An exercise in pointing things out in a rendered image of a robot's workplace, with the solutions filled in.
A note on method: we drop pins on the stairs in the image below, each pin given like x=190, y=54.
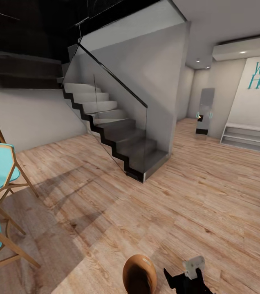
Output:
x=46, y=44

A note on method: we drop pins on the trash can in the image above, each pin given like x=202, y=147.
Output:
x=139, y=277

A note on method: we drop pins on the standing mirror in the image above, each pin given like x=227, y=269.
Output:
x=204, y=114

